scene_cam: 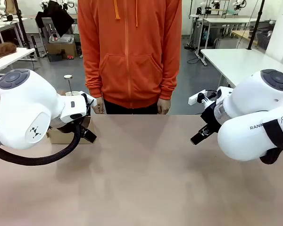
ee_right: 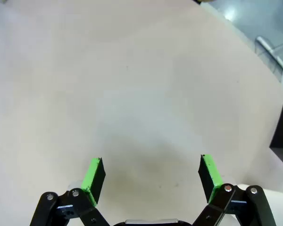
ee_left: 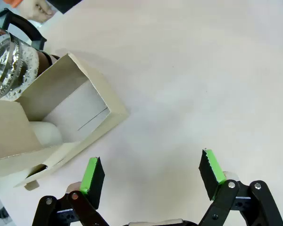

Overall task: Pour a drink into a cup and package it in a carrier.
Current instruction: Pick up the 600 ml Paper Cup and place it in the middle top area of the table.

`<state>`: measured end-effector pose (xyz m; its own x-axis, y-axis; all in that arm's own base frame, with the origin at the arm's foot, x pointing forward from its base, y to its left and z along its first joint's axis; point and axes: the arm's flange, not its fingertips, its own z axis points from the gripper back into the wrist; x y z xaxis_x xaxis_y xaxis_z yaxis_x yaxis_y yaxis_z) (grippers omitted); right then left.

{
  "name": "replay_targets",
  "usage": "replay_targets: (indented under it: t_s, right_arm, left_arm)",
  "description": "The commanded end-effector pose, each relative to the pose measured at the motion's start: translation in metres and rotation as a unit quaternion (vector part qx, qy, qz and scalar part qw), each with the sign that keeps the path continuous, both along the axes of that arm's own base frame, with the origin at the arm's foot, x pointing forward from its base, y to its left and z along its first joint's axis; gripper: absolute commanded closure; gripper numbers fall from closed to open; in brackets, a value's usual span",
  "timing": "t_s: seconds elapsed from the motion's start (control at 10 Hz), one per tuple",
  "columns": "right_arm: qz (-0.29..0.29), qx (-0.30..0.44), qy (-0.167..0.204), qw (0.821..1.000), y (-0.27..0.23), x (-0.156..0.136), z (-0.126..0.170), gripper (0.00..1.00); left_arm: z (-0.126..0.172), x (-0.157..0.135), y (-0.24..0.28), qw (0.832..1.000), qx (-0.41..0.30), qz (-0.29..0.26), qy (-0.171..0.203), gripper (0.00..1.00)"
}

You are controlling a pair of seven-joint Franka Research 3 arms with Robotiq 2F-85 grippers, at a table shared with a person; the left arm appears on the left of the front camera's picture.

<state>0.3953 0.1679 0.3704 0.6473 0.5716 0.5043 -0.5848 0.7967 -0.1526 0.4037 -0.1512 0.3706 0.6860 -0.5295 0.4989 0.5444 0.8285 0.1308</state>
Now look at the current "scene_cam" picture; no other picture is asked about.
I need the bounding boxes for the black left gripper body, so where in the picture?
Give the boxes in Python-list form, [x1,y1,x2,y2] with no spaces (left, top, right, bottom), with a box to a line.
[52,120,81,136]

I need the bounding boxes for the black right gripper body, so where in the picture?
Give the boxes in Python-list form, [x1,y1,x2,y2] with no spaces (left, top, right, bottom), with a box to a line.
[200,102,222,135]

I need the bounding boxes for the orange-sleeved right forearm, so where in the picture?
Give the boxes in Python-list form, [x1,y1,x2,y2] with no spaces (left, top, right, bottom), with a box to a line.
[83,44,104,98]

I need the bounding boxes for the orange-sleeved left forearm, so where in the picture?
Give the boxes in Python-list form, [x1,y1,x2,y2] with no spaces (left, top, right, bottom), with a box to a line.
[158,44,182,101]

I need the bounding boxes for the person's right hand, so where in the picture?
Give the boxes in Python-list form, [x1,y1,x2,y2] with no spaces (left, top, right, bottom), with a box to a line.
[96,97,105,114]

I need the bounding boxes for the person's left hand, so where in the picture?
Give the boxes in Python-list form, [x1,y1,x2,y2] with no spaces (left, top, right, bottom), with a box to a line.
[157,98,172,115]

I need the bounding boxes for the white power strip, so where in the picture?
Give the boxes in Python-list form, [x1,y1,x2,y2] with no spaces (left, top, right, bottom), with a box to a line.
[188,89,207,106]

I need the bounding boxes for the black trousers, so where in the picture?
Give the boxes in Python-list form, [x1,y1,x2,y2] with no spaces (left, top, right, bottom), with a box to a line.
[103,98,160,115]

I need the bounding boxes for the metal knob on thin rod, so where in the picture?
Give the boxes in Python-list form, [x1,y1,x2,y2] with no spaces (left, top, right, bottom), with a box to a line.
[63,74,73,95]

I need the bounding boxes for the large white table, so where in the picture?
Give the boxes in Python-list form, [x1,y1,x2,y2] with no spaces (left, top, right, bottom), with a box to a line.
[200,48,283,89]

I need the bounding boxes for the small black box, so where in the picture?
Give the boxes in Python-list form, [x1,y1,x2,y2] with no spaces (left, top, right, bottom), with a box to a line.
[48,54,63,63]

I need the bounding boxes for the brown cardboard box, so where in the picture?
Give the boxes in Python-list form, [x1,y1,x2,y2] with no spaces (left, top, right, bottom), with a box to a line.
[46,41,78,57]

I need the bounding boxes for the light wooden table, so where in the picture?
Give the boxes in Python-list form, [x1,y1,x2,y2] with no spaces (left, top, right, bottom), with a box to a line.
[230,30,258,40]

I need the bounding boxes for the white table with fur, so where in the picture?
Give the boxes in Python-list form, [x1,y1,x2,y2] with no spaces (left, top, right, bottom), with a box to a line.
[0,48,36,77]

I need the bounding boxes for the grey plastic tray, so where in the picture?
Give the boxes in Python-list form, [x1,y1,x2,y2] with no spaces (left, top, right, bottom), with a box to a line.
[49,33,75,44]

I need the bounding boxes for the person in orange hoodie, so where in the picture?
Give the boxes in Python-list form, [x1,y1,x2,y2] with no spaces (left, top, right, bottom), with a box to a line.
[77,0,183,110]

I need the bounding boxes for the black mesh crate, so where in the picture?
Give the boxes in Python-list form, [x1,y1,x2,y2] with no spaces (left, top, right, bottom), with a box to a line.
[255,30,274,50]

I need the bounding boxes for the white height-adjustable desk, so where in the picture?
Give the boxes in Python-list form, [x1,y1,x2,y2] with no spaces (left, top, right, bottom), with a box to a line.
[189,14,258,67]

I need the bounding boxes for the brown furry object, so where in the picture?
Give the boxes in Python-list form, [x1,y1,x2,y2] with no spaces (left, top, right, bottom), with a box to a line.
[0,42,17,61]

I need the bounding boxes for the black tripod pole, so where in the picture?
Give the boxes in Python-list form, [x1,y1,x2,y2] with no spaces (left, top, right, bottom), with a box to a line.
[12,0,32,49]
[247,0,266,50]

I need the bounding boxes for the black jacket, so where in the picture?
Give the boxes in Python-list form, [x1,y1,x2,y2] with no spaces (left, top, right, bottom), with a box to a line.
[35,0,75,38]

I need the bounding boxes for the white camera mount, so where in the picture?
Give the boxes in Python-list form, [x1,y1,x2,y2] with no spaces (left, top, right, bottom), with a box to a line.
[202,97,215,108]

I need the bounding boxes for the black plug with cable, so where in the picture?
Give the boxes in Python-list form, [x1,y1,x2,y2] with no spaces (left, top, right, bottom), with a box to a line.
[197,89,218,104]

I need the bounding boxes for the black braided cable sleeve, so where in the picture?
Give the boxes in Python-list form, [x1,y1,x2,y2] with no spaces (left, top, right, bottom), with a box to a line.
[0,121,83,166]

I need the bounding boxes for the black strap on arm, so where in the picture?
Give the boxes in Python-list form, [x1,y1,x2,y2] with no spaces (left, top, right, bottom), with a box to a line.
[262,118,283,150]

